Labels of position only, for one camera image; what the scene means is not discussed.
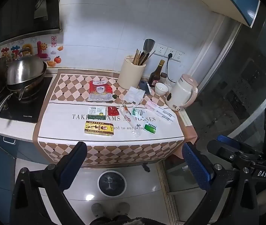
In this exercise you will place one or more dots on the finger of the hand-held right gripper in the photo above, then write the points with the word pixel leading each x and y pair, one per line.
pixel 225 138
pixel 222 148

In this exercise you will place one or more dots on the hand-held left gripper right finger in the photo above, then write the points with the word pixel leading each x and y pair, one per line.
pixel 196 166

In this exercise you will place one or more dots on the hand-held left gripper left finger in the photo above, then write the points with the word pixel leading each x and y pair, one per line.
pixel 73 165

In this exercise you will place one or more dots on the white round trash bin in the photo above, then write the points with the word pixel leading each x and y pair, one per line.
pixel 111 183

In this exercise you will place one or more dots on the yellow box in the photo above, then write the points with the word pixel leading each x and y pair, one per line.
pixel 99 128

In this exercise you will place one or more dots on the green and white medicine box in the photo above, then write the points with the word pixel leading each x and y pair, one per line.
pixel 97 112

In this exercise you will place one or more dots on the long white box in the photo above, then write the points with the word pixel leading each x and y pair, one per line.
pixel 165 116

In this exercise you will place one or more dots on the small green box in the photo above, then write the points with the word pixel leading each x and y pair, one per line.
pixel 150 128

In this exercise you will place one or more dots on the red sachet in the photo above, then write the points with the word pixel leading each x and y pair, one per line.
pixel 112 110

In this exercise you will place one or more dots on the clear plastic wrapper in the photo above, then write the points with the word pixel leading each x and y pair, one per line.
pixel 135 131

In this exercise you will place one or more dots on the pink and white box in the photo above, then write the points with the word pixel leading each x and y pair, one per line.
pixel 153 105

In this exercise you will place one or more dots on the green and white sachet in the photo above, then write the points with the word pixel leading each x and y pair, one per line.
pixel 138 112

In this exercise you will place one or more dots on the white tissue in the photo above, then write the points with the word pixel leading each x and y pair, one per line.
pixel 134 95

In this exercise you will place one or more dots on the pink tablecloth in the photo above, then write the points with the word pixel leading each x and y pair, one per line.
pixel 189 140

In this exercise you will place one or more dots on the checkered table mat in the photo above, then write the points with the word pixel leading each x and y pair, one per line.
pixel 72 126

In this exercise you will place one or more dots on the glass sliding door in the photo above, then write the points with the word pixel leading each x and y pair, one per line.
pixel 236 89

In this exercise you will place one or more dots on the black cabinet knob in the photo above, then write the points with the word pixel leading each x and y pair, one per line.
pixel 145 166

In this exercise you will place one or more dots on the grey shoe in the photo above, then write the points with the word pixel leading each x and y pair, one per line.
pixel 123 208
pixel 99 209

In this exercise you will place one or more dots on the white and pink kettle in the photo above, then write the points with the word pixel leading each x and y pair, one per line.
pixel 181 91

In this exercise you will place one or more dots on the black induction cooktop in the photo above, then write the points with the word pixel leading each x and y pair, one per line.
pixel 27 107

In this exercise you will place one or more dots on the red and white food bag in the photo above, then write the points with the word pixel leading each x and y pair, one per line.
pixel 100 89

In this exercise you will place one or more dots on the small green round object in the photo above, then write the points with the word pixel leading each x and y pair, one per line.
pixel 115 96

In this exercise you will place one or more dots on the white bowl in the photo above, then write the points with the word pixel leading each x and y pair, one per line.
pixel 161 89

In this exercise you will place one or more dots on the small lidded jar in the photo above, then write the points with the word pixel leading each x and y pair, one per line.
pixel 163 76

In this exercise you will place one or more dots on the dark wok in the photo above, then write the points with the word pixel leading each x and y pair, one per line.
pixel 33 82

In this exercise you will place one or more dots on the dark sauce bottle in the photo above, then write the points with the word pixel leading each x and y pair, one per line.
pixel 156 75

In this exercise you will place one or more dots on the dark blue plastic tool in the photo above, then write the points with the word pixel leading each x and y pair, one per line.
pixel 144 86

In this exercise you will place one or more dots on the cream utensil holder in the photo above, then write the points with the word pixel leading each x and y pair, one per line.
pixel 130 75

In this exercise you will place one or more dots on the steel basin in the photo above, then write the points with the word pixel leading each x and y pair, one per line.
pixel 25 68

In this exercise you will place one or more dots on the bundle of wooden chopsticks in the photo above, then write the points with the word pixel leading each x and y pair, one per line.
pixel 138 57

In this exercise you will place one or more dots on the metal spatula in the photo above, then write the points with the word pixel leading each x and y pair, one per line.
pixel 149 44

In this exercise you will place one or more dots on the black range hood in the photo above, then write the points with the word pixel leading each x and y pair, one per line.
pixel 18 7

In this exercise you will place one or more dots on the white wall socket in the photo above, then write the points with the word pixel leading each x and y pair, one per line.
pixel 160 49
pixel 173 51
pixel 179 56

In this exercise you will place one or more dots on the colourful wall stickers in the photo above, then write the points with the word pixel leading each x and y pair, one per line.
pixel 41 51

